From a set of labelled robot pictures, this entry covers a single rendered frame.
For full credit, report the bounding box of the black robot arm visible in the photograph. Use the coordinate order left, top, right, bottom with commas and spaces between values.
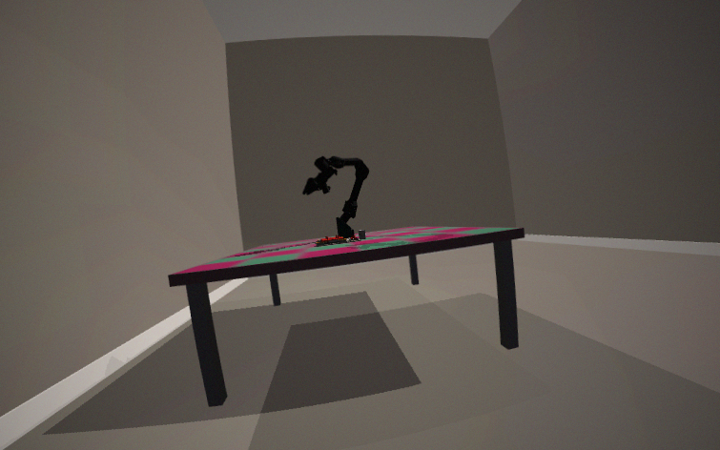
315, 156, 369, 223

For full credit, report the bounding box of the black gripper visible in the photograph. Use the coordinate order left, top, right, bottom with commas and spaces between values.
303, 172, 328, 195

